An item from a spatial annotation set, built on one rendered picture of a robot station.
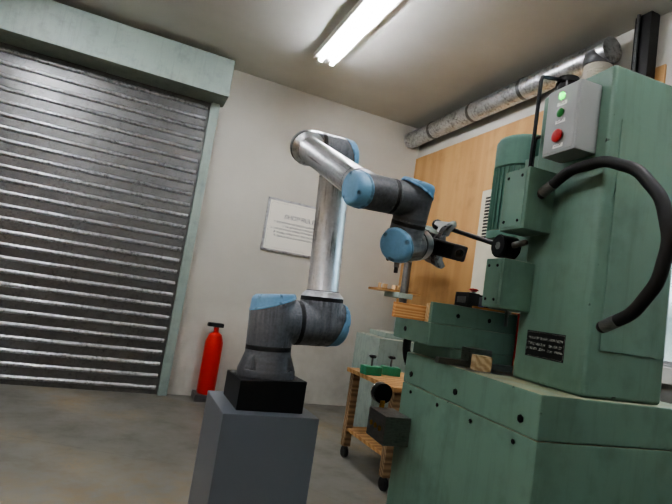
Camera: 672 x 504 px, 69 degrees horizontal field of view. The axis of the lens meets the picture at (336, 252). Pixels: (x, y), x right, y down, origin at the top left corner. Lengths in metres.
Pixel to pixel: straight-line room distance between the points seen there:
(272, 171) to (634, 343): 3.51
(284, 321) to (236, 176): 2.76
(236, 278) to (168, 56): 1.78
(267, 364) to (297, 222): 2.82
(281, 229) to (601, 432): 3.43
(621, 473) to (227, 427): 0.99
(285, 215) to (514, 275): 3.22
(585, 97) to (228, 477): 1.35
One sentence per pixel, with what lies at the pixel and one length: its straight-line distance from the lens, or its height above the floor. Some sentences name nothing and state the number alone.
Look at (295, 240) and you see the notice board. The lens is 4.29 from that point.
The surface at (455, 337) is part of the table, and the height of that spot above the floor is 0.87.
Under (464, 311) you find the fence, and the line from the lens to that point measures 1.38.
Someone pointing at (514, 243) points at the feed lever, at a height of 1.13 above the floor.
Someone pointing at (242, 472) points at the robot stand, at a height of 0.39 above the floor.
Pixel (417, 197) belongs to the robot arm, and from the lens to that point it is 1.26.
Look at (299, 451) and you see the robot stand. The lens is 1.62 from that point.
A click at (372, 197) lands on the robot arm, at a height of 1.17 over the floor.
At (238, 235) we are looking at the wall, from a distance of 4.18.
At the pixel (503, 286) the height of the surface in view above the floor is 1.01.
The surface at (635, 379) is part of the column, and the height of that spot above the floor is 0.85.
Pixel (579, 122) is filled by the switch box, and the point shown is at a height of 1.38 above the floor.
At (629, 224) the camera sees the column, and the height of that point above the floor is 1.18.
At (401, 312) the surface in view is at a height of 0.91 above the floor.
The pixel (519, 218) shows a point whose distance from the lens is 1.23.
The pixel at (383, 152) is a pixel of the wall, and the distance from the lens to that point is 4.78.
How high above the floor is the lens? 0.92
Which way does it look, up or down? 6 degrees up
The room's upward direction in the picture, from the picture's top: 9 degrees clockwise
